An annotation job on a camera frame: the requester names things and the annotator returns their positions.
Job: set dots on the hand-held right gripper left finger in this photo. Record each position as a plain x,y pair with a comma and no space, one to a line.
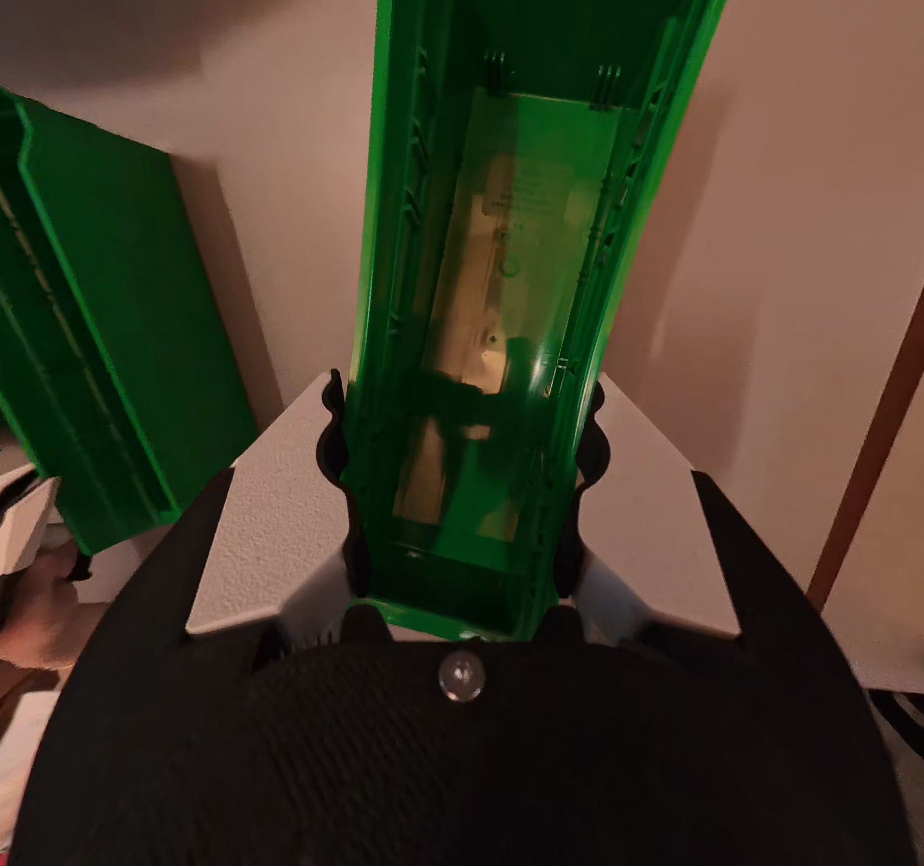
260,549

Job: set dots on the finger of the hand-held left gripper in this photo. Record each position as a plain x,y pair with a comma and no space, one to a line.
26,527

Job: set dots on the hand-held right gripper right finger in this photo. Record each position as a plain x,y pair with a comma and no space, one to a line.
657,549

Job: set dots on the green plastic bin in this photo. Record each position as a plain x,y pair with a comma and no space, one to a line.
130,332
506,303

